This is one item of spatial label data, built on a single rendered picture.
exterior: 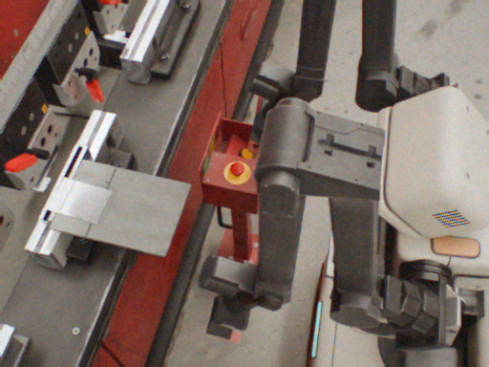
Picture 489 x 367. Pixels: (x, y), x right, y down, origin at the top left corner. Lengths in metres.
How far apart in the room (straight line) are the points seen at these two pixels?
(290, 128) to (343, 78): 2.20
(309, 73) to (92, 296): 0.68
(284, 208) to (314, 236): 1.72
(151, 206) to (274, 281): 0.47
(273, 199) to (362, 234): 0.16
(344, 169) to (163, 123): 1.01
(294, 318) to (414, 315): 1.28
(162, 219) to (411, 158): 0.57
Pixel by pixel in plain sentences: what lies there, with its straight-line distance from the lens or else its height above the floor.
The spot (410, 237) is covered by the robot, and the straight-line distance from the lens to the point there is 1.00.
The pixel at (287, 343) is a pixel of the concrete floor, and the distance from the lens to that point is 2.17.
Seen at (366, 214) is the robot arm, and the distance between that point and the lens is 0.66.
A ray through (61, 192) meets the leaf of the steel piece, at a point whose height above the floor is 1.00.
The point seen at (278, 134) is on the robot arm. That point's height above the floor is 1.62.
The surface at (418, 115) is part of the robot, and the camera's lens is 0.96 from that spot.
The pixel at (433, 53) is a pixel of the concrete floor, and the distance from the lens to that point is 2.98.
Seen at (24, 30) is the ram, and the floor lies 1.42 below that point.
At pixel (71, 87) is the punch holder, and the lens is 1.19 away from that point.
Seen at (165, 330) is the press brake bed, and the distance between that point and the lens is 2.15.
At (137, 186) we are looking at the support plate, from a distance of 1.29.
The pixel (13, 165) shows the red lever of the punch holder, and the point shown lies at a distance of 1.00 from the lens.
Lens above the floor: 2.10
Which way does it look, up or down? 60 degrees down
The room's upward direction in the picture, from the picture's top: 3 degrees counter-clockwise
